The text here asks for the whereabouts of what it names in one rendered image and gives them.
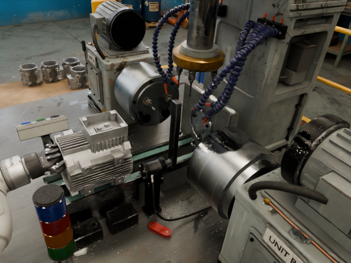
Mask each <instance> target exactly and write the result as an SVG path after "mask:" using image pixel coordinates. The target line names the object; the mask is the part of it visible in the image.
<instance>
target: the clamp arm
mask: <svg viewBox="0 0 351 263"><path fill-rule="evenodd" d="M182 108H183V106H182V103H181V102H180V101H179V100H178V99H175V100H172V105H171V120H170V136H169V151H168V159H167V160H168V161H169V160H170V161H169V163H171V164H169V166H170V167H171V168H175V167H176V166H177V156H178V150H179V147H178V144H179V132H180V121H181V110H182Z"/></svg>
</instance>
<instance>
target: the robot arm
mask: <svg viewBox="0 0 351 263"><path fill-rule="evenodd" d="M45 146H46V149H45V150H44V151H42V152H40V153H36V152H32V153H30V154H27V155H24V156H23V158H21V156H20V155H17V156H14V157H11V158H9V159H6V160H2V161H0V253H1V252H2V251H3V250H4V249H5V248H6V247H7V246H8V244H9V242H10V239H11V235H12V232H13V220H12V215H11V210H10V206H9V203H8V201H7V199H6V196H7V193H8V192H10V191H12V190H15V189H17V188H20V187H23V186H25V185H28V184H30V183H31V178H32V179H36V178H38V177H41V176H44V175H45V172H48V171H53V170H54V171H56V172H57V174H60V173H62V172H63V171H64V170H65V169H66V165H65V162H64V159H63V156H62V153H61V151H60V149H59V147H58V145H57V144H46V145H45Z"/></svg>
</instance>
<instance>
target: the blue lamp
mask: <svg viewBox="0 0 351 263"><path fill-rule="evenodd" d="M33 204H34V203H33ZM34 207H35V210H36V213H37V217H38V219H39V220H41V221H43V222H54V221H57V220H59V219H60V218H62V217H63V216H64V215H65V214H66V212H67V204H66V199H65V194H64V196H63V198H62V199H61V200H60V202H58V203H57V204H55V205H53V206H50V207H39V206H37V205H35V204H34Z"/></svg>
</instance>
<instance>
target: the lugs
mask: <svg viewBox="0 0 351 263"><path fill-rule="evenodd" d="M60 136H61V135H56V136H54V137H53V139H54V143H55V142H56V137H60ZM122 147H123V150H124V151H125V150H128V149H131V148H132V147H131V144H130V141H127V142H124V143H122ZM64 161H65V164H66V167H67V168H70V167H73V166H75V163H74V159H73V158H68V159H65V160H64ZM128 176H131V174H126V175H124V178H125V177H128ZM69 192H70V195H71V196H75V195H78V194H79V192H75V193H73V192H72V191H71V190H69Z"/></svg>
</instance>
